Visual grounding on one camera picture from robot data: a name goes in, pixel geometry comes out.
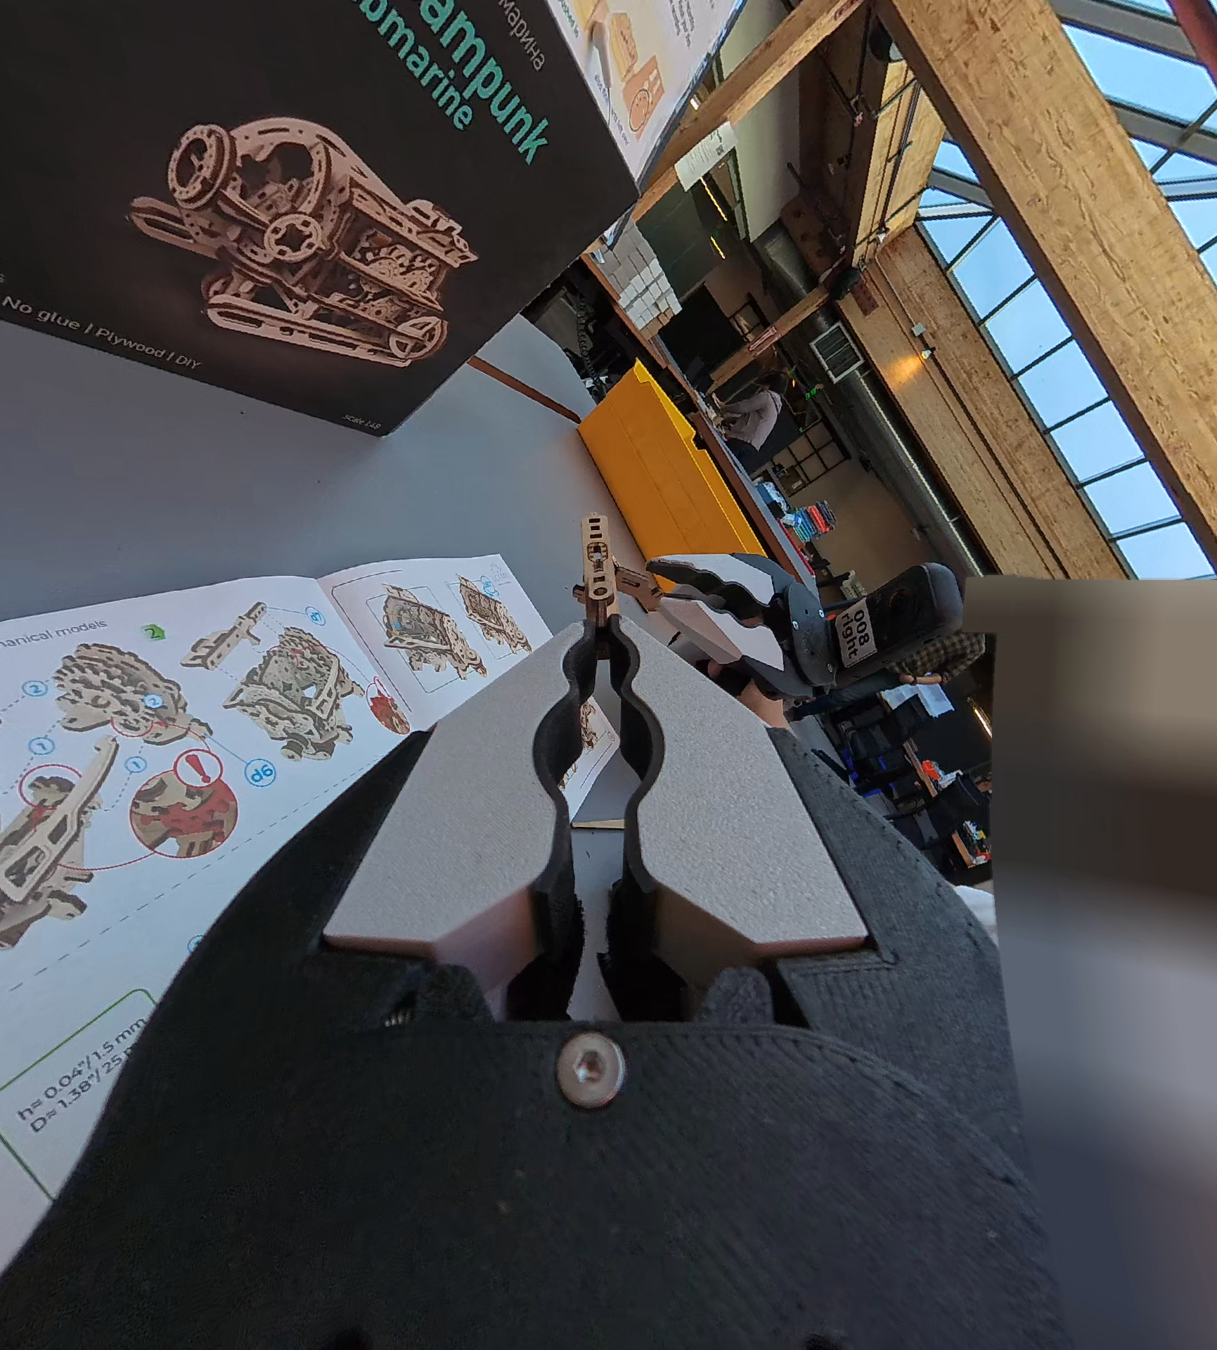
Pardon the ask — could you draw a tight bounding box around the grey ventilation duct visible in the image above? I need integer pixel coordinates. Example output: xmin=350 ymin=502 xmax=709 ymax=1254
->
xmin=754 ymin=223 xmax=981 ymax=576

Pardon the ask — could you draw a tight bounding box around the yellow box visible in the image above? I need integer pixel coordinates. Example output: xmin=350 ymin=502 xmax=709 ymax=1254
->
xmin=578 ymin=358 xmax=780 ymax=576

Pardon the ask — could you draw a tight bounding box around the black model kit box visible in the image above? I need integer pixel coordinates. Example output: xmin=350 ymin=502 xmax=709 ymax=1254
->
xmin=0 ymin=0 xmax=783 ymax=437

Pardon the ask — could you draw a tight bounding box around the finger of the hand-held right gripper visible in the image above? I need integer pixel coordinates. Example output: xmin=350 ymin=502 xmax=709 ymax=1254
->
xmin=660 ymin=590 xmax=783 ymax=682
xmin=647 ymin=552 xmax=794 ymax=625

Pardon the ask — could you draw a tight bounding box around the stack of white boxes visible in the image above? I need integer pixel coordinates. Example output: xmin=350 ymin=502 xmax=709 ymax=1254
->
xmin=612 ymin=233 xmax=686 ymax=320

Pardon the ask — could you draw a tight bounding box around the person's right hand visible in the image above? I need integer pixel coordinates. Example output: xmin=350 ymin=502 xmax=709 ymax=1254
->
xmin=709 ymin=658 xmax=792 ymax=731

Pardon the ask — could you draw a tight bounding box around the grey wall air vent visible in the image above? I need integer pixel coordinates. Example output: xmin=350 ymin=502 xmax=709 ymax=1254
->
xmin=811 ymin=320 xmax=865 ymax=384

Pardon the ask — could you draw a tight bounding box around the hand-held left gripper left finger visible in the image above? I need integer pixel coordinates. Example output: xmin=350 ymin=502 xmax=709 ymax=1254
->
xmin=324 ymin=620 xmax=610 ymax=1021

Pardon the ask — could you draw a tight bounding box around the grey desk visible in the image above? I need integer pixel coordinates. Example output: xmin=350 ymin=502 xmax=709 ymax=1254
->
xmin=0 ymin=299 xmax=810 ymax=1350

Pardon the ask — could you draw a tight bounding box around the open instruction booklet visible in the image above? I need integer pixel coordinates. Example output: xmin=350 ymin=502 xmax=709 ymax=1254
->
xmin=0 ymin=551 xmax=620 ymax=1309

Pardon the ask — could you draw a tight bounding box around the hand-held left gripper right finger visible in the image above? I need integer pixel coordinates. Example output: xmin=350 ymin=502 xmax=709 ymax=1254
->
xmin=601 ymin=616 xmax=873 ymax=1021

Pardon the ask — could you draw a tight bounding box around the slim wooden model part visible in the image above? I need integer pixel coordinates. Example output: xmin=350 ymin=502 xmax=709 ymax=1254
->
xmin=577 ymin=512 xmax=623 ymax=637

